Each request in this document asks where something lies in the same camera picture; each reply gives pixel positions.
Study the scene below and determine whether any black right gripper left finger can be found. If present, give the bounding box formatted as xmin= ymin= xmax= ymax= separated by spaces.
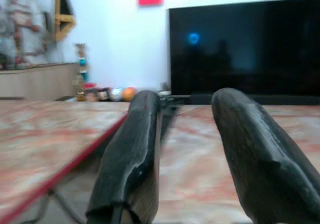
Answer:
xmin=85 ymin=90 xmax=163 ymax=224

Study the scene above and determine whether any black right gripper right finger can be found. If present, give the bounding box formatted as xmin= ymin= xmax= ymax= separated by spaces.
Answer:
xmin=211 ymin=87 xmax=320 ymax=224

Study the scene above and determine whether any orange egg figurine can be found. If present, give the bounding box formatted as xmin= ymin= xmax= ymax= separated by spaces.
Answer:
xmin=121 ymin=87 xmax=137 ymax=102

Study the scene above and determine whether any black soundbar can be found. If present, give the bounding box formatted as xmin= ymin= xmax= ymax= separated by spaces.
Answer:
xmin=189 ymin=93 xmax=320 ymax=106

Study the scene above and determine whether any white egg figurine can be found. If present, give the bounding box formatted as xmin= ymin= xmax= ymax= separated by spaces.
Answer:
xmin=109 ymin=88 xmax=124 ymax=102

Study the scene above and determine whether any red-lidded snack jar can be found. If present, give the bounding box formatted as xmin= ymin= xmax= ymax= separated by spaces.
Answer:
xmin=83 ymin=83 xmax=100 ymax=102

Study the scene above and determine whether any gold figurine trophy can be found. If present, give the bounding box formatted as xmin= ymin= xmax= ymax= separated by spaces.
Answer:
xmin=72 ymin=75 xmax=87 ymax=102

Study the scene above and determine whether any tall slim trophy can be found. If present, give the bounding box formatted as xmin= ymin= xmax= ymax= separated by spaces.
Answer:
xmin=74 ymin=43 xmax=90 ymax=83

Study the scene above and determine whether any black flat television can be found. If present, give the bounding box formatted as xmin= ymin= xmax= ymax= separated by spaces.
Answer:
xmin=168 ymin=0 xmax=320 ymax=97

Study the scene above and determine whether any light wooden cabinet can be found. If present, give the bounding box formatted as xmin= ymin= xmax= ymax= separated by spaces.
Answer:
xmin=0 ymin=62 xmax=81 ymax=101

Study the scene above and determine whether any person in white shirt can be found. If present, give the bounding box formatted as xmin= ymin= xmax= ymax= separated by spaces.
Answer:
xmin=0 ymin=0 xmax=50 ymax=68

